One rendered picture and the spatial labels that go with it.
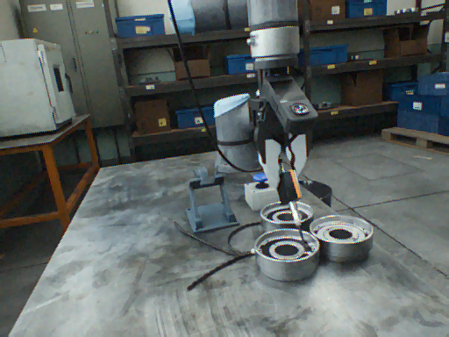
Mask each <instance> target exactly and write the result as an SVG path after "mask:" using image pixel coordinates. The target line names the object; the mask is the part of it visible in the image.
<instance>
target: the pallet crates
mask: <svg viewBox="0 0 449 337"><path fill-rule="evenodd" d="M412 92H413V94H409V93H412ZM398 100H399V104H398V121H397V126H396V127H393V129H392V128H389V129H382V136H381V138H382V141H386V142H389V143H395V144H398V145H401V146H405V147H413V148H416V149H419V150H426V151H429V152H433V153H435V154H443V155H447V156H449V151H445V150H441V149H438V148H435V147H433V143H435V144H441V145H445V146H449V72H441V73H436V74H426V75H419V76H418V91H414V90H413V91H409V92H404V93H400V94H398ZM396 134H399V135H402V136H403V137H406V138H410V139H413V140H416V143H409V142H405V141H401V140H396Z"/></svg>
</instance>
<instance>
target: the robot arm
mask: <svg viewBox="0 0 449 337"><path fill-rule="evenodd" d="M171 3H172V7H173V10H174V13H175V20H176V23H177V25H178V31H179V33H180V36H182V35H196V34H198V33H204V32H221V31H228V30H234V29H239V28H250V39H248V40H247V45H248V46H251V56H252V58H253V59H255V60H256V61H253V69H254V71H258V84H259V89H258V91H257V92H256V95H257V97H256V98H250V95H248V94H245V95H237V96H234V97H228V98H224V99H221V100H219V101H217V102H216V103H215V105H214V112H215V116H214V118H215V120H216V128H217V145H218V147H219V149H221V152H222V153H223V154H224V156H225V157H226V158H227V159H228V161H230V162H232V164H235V165H236V166H237V167H239V168H243V169H256V168H258V167H259V166H260V165H261V164H262V167H263V168H264V171H265V173H266V177H267V179H268V181H269V182H270V183H271V185H272V186H273V187H274V189H275V190H278V188H279V186H280V183H281V178H280V176H279V171H280V165H279V163H278V157H279V155H280V152H281V146H280V144H279V143H278V142H276V141H274V140H273V138H272V134H273V137H275V138H278V137H279V135H280V133H289V140H288V146H287V155H288V159H289V160H290V164H291V169H293V171H295V172H296V177H297V179H298V180H299V179H300V177H301V175H302V172H303V169H304V168H305V165H306V161H307V157H309V155H310V146H311V143H312V140H313V134H312V130H313V129H314V128H315V125H316V120H317V116H318V114H317V113H316V110H315V109H314V108H313V106H312V105H311V103H310V102H309V99H307V97H306V96H305V95H304V94H303V92H302V91H301V88H299V86H298V85H297V83H296V81H294V78H293V77H292V76H291V74H289V67H293V66H297V65H298V56H297V57H296V54H299V53H300V48H299V27H298V14H297V0H171ZM271 133H272V134H271ZM253 134H254V143H255V146H256V147H257V149H258V153H259V156H258V153H257V151H256V149H255V147H254V144H253ZM217 165H218V168H217V171H219V172H222V173H228V174H235V173H243V171H238V170H236V169H235V168H233V167H231V166H230V165H229V164H227V163H226V162H225V161H224V159H223V158H222V157H221V155H220V154H219V153H218V152H217V156H216V160H215V169H216V167H217Z"/></svg>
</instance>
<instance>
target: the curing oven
mask: <svg viewBox="0 0 449 337"><path fill-rule="evenodd" d="M68 80H69V83H68ZM69 86H70V88H69ZM70 92H71V93H73V88H72V84H71V81H70V78H69V75H68V74H67V71H66V68H65V63H64V58H63V56H62V52H61V45H58V44H54V43H48V42H46V41H44V40H38V39H18V40H9V41H0V137H8V136H13V135H19V134H25V133H41V132H46V131H50V134H56V132H55V130H56V129H59V128H60V127H61V126H62V125H65V124H66V123H68V124H72V121H73V120H74V119H75V108H74V106H73V102H72V100H73V99H72V96H71V93H70Z"/></svg>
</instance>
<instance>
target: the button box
mask: <svg viewBox="0 0 449 337"><path fill-rule="evenodd" d="M245 193H246V201H247V204H249V206H250V207H251V209H252V210H253V212H257V211H261V208H264V207H265V206H266V205H268V204H272V203H276V202H280V198H279V195H278V192H277V190H275V189H274V187H273V186H272V185H271V183H270V182H269V181H266V182H265V185H264V186H260V183H247V184H245Z"/></svg>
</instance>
